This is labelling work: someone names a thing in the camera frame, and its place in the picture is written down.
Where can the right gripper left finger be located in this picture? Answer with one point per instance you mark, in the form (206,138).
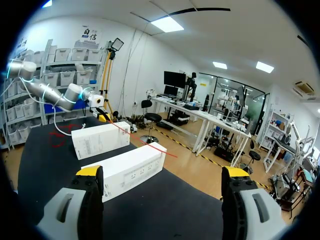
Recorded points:
(85,200)

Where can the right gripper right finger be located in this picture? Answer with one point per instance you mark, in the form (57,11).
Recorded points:
(240,202)

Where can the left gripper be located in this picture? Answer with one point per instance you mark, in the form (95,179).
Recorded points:
(96,100)

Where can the red tape strip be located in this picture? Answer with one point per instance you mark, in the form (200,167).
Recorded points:
(140,141)

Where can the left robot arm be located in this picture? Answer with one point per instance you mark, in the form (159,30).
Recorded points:
(47,92)

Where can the white block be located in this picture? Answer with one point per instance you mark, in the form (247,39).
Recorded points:
(130,168)
(100,141)

